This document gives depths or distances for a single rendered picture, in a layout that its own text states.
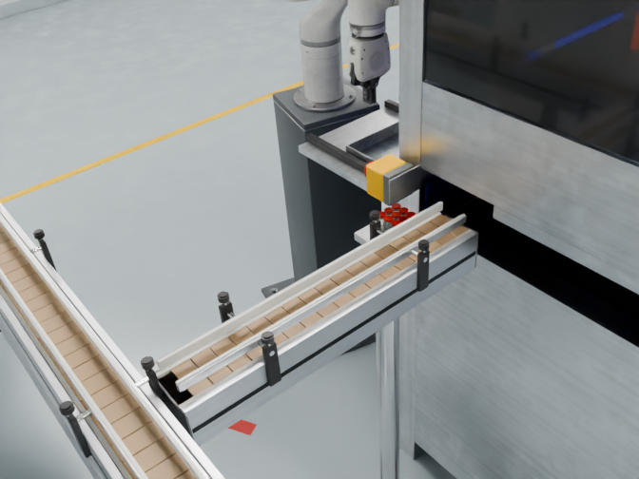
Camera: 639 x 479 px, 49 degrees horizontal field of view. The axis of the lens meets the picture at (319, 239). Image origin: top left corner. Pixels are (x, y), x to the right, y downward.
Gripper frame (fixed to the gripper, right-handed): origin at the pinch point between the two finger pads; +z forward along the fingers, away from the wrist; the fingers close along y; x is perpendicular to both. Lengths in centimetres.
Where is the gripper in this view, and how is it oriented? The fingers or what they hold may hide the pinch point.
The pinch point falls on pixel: (369, 94)
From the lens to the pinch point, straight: 173.4
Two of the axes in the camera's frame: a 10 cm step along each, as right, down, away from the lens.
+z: 0.7, 8.0, 6.0
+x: -6.2, -4.3, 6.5
